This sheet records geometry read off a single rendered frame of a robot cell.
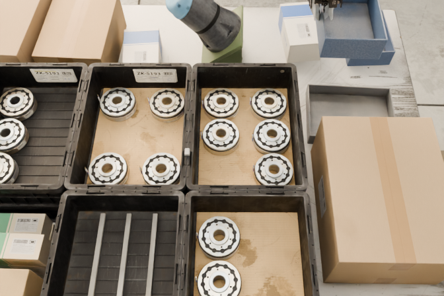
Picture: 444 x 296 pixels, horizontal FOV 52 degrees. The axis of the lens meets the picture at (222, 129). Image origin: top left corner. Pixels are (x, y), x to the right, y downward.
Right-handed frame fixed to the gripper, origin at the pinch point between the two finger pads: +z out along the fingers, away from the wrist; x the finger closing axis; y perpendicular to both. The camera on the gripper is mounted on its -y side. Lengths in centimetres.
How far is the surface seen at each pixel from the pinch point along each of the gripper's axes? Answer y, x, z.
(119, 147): 26, -55, 23
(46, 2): -27, -89, 17
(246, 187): 40.6, -18.7, 16.9
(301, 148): 28.8, -5.0, 18.3
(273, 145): 24.5, -12.0, 24.5
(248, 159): 27.5, -19.0, 27.0
